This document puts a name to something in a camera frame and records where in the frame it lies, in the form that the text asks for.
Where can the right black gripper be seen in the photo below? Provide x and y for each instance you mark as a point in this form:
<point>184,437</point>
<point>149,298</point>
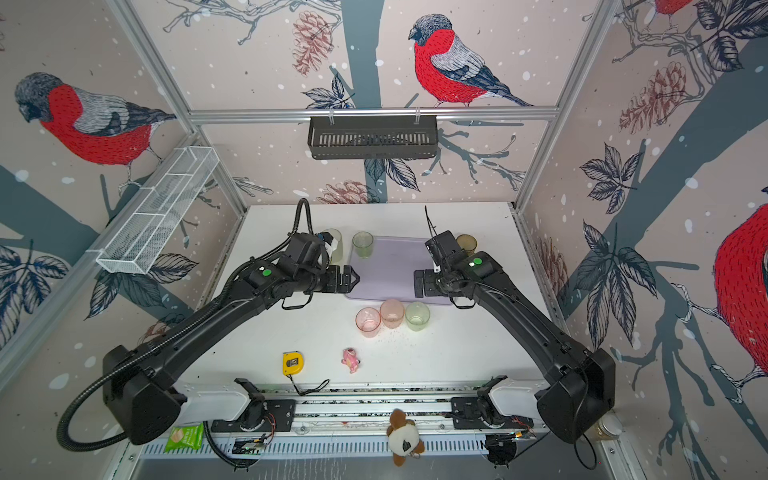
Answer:
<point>428,287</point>

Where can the pink plastic cup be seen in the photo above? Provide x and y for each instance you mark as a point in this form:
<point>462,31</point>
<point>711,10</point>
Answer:
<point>392,312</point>
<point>368,322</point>

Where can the lavender plastic tray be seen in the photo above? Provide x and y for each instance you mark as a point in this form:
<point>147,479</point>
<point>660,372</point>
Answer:
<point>388,273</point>

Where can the white wire mesh basket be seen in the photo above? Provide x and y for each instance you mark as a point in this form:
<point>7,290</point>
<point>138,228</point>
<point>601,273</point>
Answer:
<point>142,237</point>

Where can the green snack packet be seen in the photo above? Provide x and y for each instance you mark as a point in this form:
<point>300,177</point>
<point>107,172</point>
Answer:
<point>185,438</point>

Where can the far brown textured cup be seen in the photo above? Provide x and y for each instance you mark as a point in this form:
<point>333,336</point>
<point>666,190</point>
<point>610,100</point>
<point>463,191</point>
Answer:
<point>467,243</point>

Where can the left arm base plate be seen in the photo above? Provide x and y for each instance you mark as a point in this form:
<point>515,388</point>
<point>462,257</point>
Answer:
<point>266,417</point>

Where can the black hanging wall basket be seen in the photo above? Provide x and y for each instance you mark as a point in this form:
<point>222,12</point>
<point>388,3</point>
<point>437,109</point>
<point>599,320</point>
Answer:
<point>373,137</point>

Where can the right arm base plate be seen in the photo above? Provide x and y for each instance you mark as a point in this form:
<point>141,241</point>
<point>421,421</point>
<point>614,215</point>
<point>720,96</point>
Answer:
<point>469,413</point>

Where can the yellow tape measure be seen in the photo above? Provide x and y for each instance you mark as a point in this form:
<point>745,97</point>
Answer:
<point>292,363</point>

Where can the bright green plastic cup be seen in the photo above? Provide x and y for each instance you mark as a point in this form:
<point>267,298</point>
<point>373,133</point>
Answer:
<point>363,243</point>

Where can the right pink plastic cup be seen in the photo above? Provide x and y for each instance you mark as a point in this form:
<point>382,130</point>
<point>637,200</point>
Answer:
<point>392,312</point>

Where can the brown white plush toy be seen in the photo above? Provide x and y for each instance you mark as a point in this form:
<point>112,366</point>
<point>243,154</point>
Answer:
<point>403,438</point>

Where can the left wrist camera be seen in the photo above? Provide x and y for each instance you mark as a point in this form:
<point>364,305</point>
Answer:
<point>326,237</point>

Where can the clear pale plastic cup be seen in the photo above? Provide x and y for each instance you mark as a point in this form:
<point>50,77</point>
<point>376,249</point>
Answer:
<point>336,246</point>

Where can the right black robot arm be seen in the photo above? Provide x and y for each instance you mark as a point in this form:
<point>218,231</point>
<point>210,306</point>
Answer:
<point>581,383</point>

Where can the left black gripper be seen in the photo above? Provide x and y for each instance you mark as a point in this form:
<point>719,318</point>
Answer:
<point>336,284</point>

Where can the left pink plastic cup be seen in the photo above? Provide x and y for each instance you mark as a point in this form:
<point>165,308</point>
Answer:
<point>368,322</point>

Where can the pale green plastic cup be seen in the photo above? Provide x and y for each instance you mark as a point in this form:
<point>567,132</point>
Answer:
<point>417,316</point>

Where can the clear plastic jar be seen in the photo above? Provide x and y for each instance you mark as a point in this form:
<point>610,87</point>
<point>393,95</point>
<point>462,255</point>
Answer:
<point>607,428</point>

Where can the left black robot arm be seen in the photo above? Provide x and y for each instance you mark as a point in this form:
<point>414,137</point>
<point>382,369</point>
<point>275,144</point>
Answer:
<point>138,385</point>

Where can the small pink toy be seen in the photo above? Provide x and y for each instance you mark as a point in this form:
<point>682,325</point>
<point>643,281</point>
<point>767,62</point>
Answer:
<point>351,360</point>

